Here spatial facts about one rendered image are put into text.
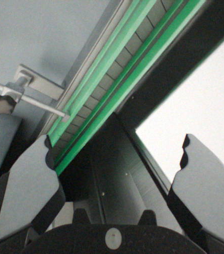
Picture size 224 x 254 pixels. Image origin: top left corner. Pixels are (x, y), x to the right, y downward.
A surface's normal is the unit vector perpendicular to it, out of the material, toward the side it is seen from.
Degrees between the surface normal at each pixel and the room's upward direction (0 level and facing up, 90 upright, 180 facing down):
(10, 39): 0
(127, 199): 90
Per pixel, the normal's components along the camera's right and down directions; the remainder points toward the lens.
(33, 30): 0.29, 0.61
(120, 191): -0.72, -0.36
